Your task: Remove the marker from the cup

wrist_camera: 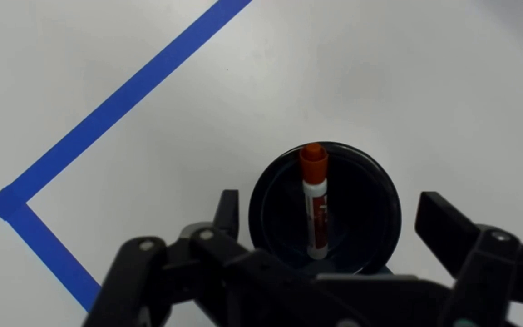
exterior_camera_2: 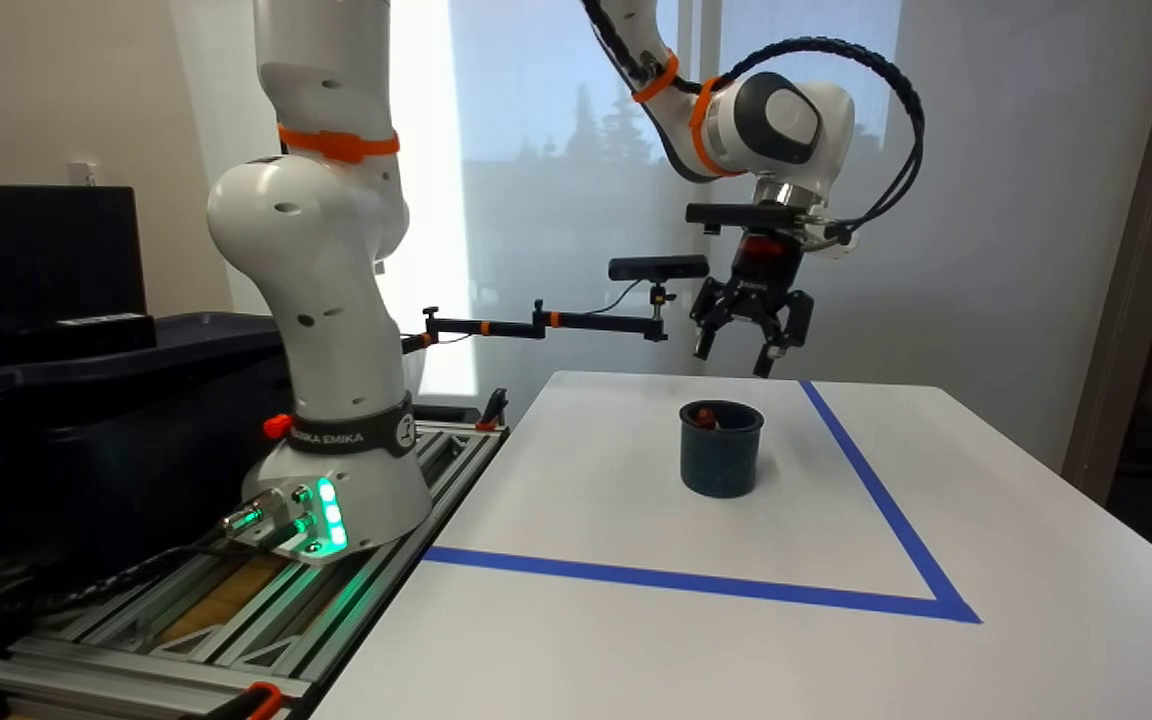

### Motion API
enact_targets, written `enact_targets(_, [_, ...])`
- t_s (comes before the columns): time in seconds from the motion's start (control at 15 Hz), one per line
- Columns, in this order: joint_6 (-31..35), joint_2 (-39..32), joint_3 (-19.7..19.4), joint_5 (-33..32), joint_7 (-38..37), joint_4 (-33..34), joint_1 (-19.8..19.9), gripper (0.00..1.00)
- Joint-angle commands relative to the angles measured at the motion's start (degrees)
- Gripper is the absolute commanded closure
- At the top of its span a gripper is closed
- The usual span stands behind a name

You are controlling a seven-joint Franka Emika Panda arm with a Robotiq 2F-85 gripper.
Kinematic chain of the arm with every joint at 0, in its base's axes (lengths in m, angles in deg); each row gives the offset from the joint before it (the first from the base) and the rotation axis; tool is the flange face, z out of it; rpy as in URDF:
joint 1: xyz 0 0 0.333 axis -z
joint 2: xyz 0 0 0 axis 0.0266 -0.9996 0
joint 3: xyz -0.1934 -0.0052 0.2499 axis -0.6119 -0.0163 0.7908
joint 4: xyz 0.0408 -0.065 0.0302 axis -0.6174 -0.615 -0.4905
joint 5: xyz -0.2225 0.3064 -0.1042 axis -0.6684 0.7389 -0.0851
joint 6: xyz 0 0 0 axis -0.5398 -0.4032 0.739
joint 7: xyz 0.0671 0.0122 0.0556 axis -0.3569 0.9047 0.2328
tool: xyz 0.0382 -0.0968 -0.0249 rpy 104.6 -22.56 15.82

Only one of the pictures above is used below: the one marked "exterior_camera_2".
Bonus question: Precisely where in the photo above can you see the black clamp with red tips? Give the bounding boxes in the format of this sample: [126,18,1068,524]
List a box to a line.
[475,387,511,434]

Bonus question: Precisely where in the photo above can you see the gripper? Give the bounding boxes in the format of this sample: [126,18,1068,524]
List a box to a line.
[688,231,816,380]

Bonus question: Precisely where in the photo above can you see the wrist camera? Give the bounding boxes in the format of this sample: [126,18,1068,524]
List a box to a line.
[685,202,829,235]

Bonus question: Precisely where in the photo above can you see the window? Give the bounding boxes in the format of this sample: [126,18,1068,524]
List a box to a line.
[388,0,909,373]

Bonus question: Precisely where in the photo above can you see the dark blue cup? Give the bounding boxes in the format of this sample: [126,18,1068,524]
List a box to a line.
[678,399,766,500]

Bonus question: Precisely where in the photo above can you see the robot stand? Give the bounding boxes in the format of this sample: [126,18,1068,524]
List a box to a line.
[0,398,513,720]

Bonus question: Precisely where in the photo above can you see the black laptop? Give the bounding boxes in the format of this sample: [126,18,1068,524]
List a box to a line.
[0,184,148,346]

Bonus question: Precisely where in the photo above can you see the camera on mount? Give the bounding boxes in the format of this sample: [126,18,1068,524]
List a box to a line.
[400,254,712,357]

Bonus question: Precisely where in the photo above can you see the black storage bin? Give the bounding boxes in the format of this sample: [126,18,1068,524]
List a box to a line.
[0,311,295,611]

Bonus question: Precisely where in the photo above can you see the flat black box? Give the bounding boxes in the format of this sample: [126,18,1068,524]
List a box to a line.
[0,312,158,369]

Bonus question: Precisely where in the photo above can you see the orange handled clamp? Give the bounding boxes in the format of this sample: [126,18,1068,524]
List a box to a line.
[182,680,285,720]

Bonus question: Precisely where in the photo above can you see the blue tape outline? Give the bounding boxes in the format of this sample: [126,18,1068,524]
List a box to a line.
[422,379,983,625]

